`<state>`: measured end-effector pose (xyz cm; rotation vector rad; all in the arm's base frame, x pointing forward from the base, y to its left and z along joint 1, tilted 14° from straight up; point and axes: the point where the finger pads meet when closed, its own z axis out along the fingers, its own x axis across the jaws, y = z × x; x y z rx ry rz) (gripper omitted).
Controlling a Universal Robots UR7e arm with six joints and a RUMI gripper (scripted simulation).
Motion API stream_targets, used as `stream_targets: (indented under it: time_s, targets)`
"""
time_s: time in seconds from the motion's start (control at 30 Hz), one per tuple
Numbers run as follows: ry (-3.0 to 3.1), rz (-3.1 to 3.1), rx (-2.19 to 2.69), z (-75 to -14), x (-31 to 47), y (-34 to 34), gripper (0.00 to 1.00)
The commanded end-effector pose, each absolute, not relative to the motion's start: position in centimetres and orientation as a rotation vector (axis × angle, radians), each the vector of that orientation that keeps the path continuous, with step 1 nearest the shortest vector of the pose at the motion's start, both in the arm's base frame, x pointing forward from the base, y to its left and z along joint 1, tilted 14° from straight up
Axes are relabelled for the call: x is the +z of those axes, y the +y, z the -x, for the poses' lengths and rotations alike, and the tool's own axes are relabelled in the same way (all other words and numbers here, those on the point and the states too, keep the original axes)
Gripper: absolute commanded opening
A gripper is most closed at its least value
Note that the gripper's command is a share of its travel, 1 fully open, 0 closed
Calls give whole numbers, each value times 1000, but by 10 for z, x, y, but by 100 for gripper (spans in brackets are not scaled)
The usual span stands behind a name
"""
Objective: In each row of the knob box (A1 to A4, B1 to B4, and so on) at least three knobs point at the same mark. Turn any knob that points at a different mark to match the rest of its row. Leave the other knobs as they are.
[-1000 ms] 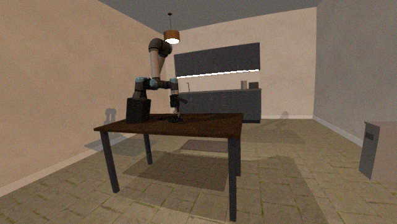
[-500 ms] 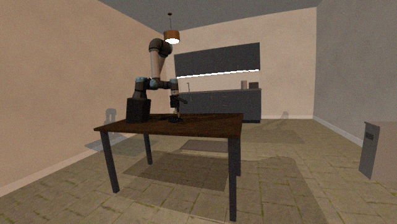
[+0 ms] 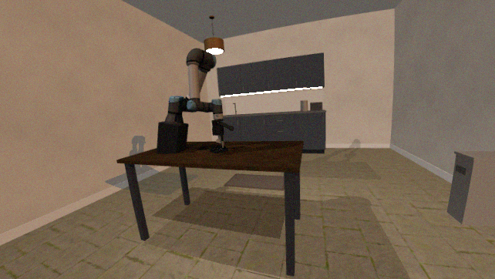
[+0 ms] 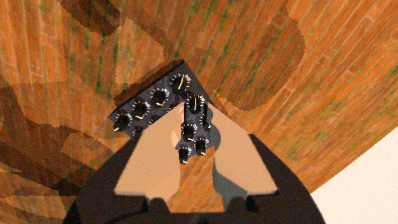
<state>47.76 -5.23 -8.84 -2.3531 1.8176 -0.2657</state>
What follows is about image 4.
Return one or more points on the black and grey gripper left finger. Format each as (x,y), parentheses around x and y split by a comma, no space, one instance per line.
(146,166)

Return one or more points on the black knob box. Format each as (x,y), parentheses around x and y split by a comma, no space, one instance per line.
(136,114)

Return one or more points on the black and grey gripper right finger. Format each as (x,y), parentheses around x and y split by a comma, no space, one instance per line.
(244,166)

